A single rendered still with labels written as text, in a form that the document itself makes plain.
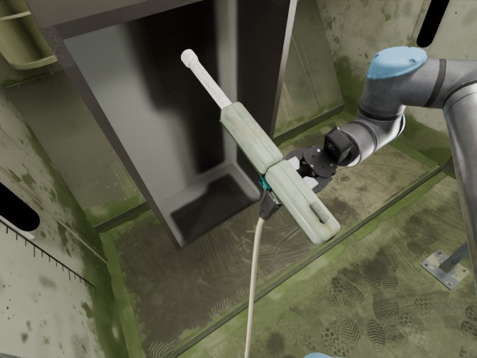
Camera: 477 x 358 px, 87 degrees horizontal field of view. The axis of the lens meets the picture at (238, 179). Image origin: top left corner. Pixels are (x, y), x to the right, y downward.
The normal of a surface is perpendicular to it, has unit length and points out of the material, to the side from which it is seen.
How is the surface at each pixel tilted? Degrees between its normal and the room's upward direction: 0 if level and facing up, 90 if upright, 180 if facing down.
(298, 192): 21
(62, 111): 57
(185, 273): 0
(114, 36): 102
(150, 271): 0
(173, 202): 12
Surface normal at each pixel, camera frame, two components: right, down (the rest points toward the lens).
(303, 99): 0.37, 0.12
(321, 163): 0.13, -0.43
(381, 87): -0.67, 0.58
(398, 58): -0.18, -0.71
